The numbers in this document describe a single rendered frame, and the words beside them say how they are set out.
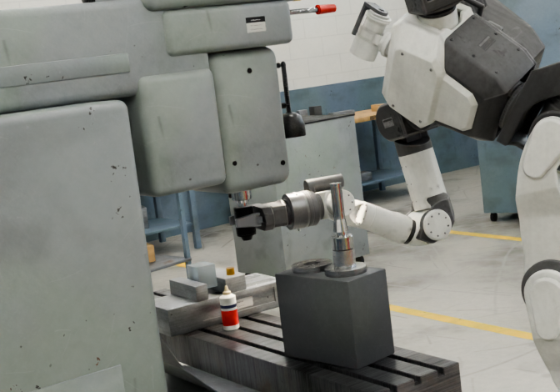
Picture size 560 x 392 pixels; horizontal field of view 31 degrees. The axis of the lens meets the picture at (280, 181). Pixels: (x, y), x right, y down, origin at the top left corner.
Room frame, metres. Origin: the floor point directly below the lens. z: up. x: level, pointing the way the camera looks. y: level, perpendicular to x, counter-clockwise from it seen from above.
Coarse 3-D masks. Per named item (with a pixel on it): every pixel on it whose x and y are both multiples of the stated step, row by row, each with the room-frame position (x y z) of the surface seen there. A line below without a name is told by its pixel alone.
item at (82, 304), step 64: (0, 128) 1.85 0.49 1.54; (64, 128) 1.92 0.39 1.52; (128, 128) 2.00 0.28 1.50; (0, 192) 1.84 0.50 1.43; (64, 192) 1.91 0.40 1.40; (128, 192) 1.98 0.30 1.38; (0, 256) 1.83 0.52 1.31; (64, 256) 1.90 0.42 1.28; (128, 256) 1.97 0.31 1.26; (0, 320) 1.82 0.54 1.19; (64, 320) 1.89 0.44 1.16; (128, 320) 1.96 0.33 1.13; (0, 384) 1.81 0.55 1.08; (64, 384) 1.87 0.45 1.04; (128, 384) 1.95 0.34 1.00
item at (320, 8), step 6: (318, 6) 2.43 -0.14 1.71; (324, 6) 2.43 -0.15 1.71; (330, 6) 2.44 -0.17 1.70; (294, 12) 2.39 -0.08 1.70; (300, 12) 2.40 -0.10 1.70; (306, 12) 2.41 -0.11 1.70; (312, 12) 2.42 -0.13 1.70; (318, 12) 2.43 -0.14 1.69; (324, 12) 2.44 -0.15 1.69; (330, 12) 2.45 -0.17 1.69
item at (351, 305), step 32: (288, 288) 2.16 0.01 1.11; (320, 288) 2.09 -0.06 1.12; (352, 288) 2.04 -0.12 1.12; (384, 288) 2.10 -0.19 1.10; (288, 320) 2.17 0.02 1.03; (320, 320) 2.09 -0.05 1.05; (352, 320) 2.03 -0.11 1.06; (384, 320) 2.09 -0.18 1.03; (288, 352) 2.18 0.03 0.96; (320, 352) 2.10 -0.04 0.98; (352, 352) 2.03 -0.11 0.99; (384, 352) 2.08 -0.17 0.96
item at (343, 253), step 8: (352, 240) 2.10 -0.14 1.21; (336, 248) 2.09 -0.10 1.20; (344, 248) 2.09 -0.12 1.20; (352, 248) 2.10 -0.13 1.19; (336, 256) 2.10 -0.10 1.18; (344, 256) 2.09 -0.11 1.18; (352, 256) 2.10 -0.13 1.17; (336, 264) 2.10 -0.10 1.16; (344, 264) 2.09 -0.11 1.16; (352, 264) 2.09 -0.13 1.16
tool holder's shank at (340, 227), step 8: (336, 184) 2.10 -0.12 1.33; (336, 192) 2.10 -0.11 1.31; (336, 200) 2.10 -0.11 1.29; (336, 208) 2.10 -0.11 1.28; (336, 216) 2.10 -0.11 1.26; (344, 216) 2.11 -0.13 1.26; (336, 224) 2.10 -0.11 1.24; (344, 224) 2.10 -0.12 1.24; (336, 232) 2.10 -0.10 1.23; (344, 232) 2.10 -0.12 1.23
